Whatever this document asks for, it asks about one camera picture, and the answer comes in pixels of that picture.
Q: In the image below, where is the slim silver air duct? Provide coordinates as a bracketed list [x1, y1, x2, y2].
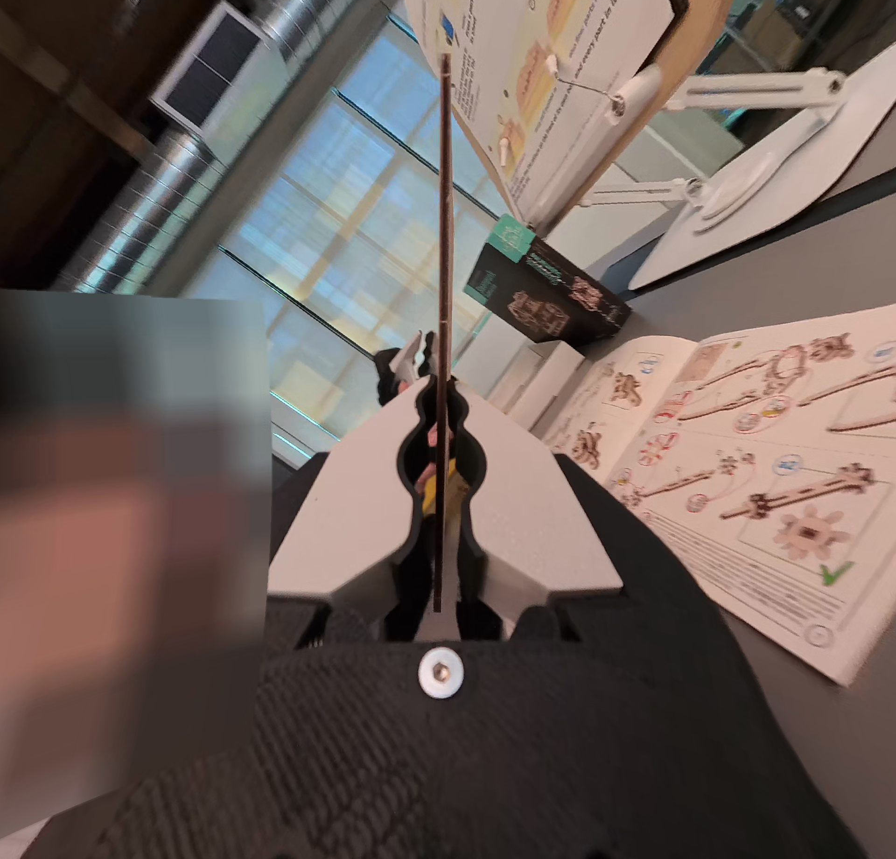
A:
[52, 0, 393, 293]

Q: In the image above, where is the yellow plastic bin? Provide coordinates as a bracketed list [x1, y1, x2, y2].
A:
[419, 453, 459, 520]

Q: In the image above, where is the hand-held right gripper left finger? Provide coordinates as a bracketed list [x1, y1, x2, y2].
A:
[268, 376, 439, 624]

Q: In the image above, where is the open instruction booklet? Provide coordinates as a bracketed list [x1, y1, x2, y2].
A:
[539, 306, 896, 688]

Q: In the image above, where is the white air vent grille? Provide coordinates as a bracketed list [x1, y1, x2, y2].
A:
[150, 0, 281, 167]

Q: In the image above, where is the laser-cut wooden parts sheet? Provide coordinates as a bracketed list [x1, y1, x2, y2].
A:
[433, 54, 458, 615]

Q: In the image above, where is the black model kit box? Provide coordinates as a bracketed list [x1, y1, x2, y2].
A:
[463, 214, 632, 345]

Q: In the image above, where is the white board stand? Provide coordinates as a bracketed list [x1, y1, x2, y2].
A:
[574, 47, 896, 292]

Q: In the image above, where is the white cardboard box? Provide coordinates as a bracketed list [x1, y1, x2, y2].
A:
[483, 343, 588, 432]

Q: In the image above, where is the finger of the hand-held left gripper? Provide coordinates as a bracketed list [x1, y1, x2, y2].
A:
[389, 330, 441, 388]

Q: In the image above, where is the large gridded window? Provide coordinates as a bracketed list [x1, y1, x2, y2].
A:
[178, 15, 533, 454]

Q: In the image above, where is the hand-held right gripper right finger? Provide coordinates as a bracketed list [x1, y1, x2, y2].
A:
[448, 379, 624, 626]

